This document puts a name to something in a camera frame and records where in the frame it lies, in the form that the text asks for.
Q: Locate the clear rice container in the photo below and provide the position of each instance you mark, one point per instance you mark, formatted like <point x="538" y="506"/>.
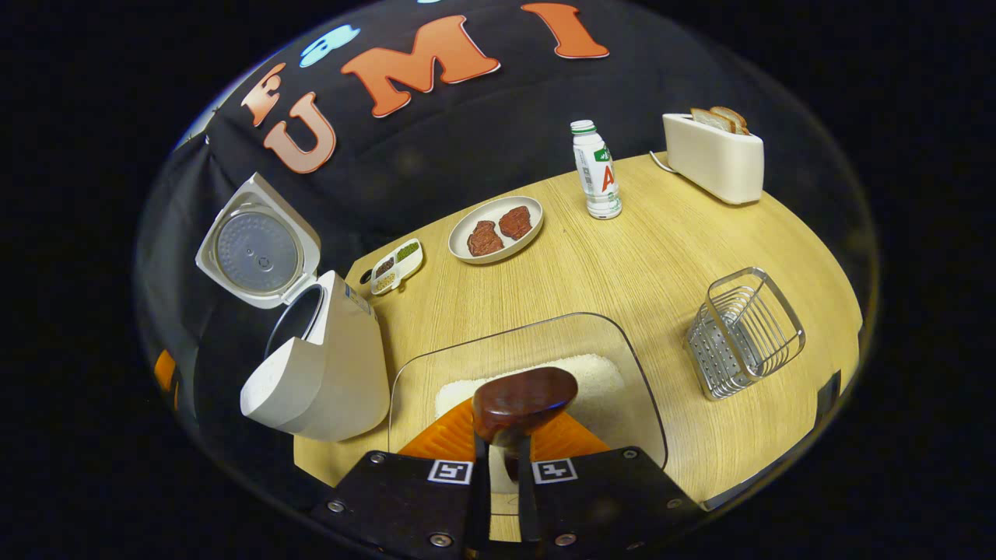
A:
<point x="436" y="365"/>

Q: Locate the white round plate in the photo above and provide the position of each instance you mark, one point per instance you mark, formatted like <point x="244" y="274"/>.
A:
<point x="475" y="222"/>

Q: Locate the toasted bread slice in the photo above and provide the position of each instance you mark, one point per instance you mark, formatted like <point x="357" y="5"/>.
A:
<point x="735" y="118"/>
<point x="710" y="120"/>

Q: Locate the white toaster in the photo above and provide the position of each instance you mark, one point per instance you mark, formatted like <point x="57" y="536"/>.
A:
<point x="716" y="163"/>

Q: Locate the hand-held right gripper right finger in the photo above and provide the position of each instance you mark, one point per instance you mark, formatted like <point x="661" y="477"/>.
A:
<point x="527" y="505"/>

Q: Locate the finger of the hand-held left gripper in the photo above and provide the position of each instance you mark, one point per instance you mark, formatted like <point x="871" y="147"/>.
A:
<point x="164" y="373"/>

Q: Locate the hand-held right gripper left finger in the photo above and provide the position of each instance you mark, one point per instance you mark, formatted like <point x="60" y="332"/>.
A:
<point x="479" y="505"/>

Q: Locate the red meat piece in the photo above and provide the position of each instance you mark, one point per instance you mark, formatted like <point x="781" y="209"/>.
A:
<point x="485" y="239"/>
<point x="515" y="222"/>

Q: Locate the white divided condiment dish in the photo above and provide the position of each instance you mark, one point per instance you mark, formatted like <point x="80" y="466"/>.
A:
<point x="397" y="266"/>

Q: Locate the white drink bottle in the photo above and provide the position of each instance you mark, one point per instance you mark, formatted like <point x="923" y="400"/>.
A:
<point x="597" y="175"/>

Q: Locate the white rice cooker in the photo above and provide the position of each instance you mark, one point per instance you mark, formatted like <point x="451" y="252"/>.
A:
<point x="334" y="373"/>

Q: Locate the black backdrop cloth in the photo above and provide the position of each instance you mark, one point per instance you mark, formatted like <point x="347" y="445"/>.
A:
<point x="482" y="132"/>

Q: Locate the brown wooden spoon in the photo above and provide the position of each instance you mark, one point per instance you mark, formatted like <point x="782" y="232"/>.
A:
<point x="521" y="400"/>

